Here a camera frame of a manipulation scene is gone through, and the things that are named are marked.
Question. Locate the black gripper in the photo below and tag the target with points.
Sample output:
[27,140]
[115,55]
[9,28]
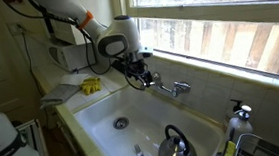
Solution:
[136,68]

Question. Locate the chrome faucet spout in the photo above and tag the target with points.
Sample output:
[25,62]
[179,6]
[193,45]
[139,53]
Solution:
[156,79]

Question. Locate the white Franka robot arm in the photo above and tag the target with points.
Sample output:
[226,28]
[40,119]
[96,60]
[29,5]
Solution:
[116,36]

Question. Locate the chrome faucet body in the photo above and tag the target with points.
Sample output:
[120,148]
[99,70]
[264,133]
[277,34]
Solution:
[180,91]

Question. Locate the white sink basin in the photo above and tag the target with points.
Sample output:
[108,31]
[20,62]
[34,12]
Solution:
[141,104]

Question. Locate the metal sink drain strainer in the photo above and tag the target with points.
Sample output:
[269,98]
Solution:
[121,123]

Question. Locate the yellow rubber glove pair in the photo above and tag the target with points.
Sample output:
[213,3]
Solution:
[91,86]

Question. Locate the silver metal fork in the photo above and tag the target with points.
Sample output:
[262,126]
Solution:
[139,152]

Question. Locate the white microwave oven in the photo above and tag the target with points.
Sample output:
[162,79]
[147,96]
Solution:
[72,56]

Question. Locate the grey quilted oven mitt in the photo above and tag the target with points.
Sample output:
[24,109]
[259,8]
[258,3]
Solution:
[59,94]

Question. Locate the black pump dispenser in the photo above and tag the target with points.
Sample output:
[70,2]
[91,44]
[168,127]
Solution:
[237,104]

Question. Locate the white soap pump bottle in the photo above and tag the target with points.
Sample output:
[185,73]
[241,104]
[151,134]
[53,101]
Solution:
[238,127]

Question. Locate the wooden fence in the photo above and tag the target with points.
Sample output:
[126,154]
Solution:
[243,43]

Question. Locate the yellow sponge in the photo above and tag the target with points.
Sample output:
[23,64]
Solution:
[229,151]

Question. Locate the white framed panel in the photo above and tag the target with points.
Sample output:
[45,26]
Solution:
[34,146]

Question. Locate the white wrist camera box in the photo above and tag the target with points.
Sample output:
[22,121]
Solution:
[145,51]

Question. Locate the cream window frame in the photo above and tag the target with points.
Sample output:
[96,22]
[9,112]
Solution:
[208,14]

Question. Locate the white wall outlet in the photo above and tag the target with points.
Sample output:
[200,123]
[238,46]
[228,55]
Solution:
[16,28]

